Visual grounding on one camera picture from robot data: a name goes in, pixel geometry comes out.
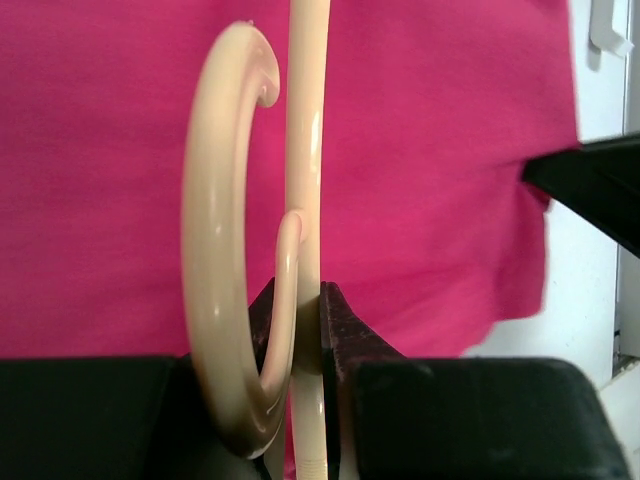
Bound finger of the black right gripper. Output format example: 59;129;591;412
522;133;640;255

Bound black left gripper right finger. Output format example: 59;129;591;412
319;282;632;479

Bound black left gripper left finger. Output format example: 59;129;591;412
1;355;269;479

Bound beige wooden hanger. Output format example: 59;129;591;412
181;1;330;479

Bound pink trousers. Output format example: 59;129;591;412
1;1;576;357

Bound white clothes rack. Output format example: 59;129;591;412
589;0;634;58

